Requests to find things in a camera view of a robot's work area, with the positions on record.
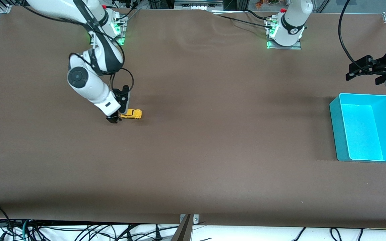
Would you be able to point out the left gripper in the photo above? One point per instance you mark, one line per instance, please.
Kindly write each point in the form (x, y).
(383, 64)

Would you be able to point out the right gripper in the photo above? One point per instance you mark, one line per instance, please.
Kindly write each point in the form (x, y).
(113, 119)

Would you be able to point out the yellow beetle toy car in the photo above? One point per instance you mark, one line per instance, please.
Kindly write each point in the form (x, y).
(132, 114)

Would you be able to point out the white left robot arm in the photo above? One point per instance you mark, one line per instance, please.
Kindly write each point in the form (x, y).
(293, 20)

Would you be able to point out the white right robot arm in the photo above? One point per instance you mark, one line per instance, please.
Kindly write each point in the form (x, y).
(89, 87)

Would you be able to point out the turquoise plastic bin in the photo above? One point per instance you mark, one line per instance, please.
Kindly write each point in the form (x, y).
(364, 134)

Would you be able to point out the brown table cover sheet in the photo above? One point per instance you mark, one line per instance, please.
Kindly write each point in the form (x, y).
(213, 150)

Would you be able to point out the dark angled bar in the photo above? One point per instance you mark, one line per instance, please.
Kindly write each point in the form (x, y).
(183, 232)

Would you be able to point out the grey box behind table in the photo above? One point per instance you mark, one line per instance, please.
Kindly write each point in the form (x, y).
(198, 4)

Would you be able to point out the small metal table bracket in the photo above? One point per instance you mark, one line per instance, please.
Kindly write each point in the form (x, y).
(195, 219)

